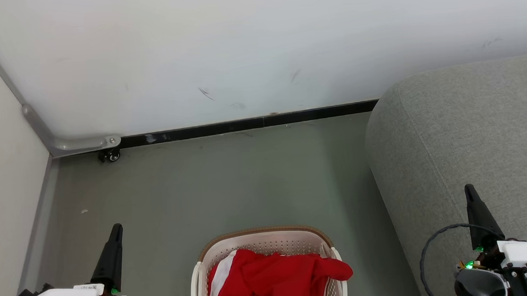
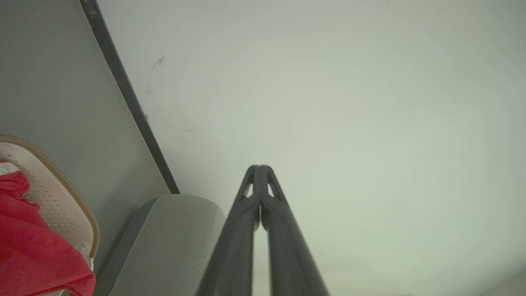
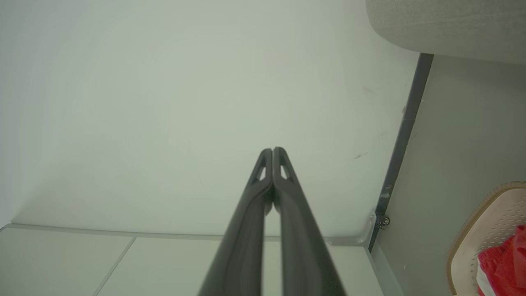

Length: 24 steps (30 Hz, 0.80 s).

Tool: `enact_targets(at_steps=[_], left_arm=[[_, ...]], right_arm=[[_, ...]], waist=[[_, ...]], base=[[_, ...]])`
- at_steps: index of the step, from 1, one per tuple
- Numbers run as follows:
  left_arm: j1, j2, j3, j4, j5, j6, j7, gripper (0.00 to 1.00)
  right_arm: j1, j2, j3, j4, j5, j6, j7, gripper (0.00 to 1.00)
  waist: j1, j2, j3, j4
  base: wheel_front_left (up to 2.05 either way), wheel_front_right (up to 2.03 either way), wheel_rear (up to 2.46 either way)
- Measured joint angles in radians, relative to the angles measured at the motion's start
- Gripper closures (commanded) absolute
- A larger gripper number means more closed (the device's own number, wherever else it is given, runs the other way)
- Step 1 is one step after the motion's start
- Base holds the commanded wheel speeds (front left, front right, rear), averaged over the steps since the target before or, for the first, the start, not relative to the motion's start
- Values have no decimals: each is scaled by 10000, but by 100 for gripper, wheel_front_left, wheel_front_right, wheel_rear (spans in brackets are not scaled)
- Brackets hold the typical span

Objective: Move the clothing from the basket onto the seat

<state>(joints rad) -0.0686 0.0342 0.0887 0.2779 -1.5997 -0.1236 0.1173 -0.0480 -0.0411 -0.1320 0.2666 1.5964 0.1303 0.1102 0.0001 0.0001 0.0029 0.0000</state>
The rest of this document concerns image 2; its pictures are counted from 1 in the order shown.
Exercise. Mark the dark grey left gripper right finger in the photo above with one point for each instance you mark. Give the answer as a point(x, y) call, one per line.
point(291, 263)

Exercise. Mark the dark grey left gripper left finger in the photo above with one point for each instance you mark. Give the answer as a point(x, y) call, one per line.
point(234, 255)

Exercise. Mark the red cloth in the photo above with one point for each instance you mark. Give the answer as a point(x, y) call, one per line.
point(33, 246)

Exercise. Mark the grey fabric sofa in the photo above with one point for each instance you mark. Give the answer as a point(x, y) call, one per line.
point(164, 246)

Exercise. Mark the white cloth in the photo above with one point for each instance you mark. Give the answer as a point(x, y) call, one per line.
point(6, 167)

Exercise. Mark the white perforated laundry basket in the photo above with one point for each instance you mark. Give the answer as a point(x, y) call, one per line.
point(53, 197)

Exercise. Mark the dark wall baseboard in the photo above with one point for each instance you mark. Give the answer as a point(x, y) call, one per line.
point(123, 84)

